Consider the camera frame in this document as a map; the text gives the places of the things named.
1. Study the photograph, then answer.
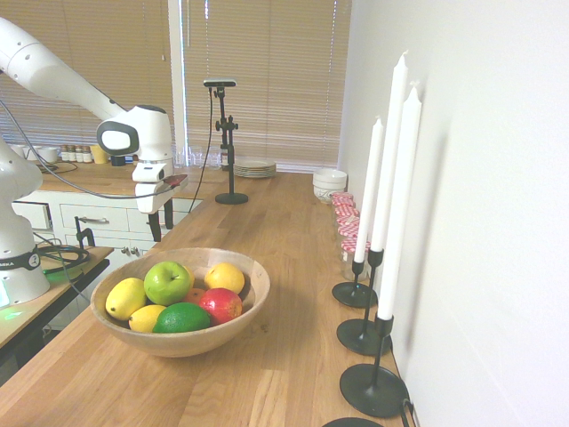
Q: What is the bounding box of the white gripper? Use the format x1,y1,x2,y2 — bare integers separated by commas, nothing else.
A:
132,160,176,244

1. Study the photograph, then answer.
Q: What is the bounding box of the green apple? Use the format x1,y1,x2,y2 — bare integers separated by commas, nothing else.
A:
143,261,193,307

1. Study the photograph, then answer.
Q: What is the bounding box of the red apple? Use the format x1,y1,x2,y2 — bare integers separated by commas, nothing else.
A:
198,287,244,326

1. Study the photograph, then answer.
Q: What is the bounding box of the white drawer cabinet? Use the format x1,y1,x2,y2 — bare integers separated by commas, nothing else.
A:
12,189,205,268

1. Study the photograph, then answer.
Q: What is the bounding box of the black clamp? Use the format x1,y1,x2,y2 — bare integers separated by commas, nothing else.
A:
74,215,96,249

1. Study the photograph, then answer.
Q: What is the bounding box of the yellow orange round fruit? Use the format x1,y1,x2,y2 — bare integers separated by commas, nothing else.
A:
204,262,246,295

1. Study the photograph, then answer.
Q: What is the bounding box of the large yellow lemon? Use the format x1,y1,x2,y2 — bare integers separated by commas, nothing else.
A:
105,277,148,322

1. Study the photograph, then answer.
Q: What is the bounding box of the green lime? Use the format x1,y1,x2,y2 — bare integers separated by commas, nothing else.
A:
151,302,212,334

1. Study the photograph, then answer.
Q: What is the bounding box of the small yellow lemon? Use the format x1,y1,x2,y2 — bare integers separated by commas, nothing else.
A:
128,304,168,334

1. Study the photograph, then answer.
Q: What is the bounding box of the stack of white plates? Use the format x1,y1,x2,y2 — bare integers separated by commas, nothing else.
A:
231,159,277,180

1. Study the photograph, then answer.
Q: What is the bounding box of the wooden fruit bowl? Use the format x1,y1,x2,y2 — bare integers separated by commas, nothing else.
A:
90,246,271,359

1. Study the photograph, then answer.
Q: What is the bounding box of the stack of white bowls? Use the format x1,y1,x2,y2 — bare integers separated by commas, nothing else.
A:
312,168,349,205

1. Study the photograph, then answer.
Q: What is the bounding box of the wide brown window blind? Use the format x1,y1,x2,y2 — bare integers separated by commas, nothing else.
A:
180,0,353,173

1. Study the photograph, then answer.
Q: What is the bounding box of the narrow brown window blind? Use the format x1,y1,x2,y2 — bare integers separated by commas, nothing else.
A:
0,0,175,157

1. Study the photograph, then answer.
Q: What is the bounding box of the low black candle holder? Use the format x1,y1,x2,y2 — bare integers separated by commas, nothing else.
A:
332,259,379,309

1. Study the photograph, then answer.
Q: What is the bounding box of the short white candle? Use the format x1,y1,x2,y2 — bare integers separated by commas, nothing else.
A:
354,116,384,264

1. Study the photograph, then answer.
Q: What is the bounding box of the tall black candle holder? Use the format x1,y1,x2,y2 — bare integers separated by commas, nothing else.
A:
339,312,411,419
336,248,393,357

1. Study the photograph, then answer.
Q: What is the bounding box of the medium white candle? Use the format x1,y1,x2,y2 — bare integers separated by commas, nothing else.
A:
376,85,422,322

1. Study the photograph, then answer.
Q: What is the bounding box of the tallest white candle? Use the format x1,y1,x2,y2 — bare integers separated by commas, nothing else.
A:
370,51,410,254

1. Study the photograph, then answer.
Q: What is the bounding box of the black round holder base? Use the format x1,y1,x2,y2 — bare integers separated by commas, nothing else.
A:
322,416,386,427

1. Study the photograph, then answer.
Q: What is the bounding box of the black camera stand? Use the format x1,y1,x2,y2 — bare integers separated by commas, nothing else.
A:
214,86,250,206

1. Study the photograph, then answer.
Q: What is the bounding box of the black camera cable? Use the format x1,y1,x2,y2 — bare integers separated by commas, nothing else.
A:
188,87,214,214

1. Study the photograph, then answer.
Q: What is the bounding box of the black cable bundle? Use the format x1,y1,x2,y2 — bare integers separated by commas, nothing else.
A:
34,231,92,269

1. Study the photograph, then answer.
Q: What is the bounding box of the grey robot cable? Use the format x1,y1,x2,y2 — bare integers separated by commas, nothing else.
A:
0,98,180,200

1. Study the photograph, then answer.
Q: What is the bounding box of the wooden robot table black frame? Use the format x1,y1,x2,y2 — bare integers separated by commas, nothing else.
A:
0,246,115,388

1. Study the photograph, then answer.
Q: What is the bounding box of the black cable by wall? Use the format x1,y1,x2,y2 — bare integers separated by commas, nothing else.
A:
399,398,420,427

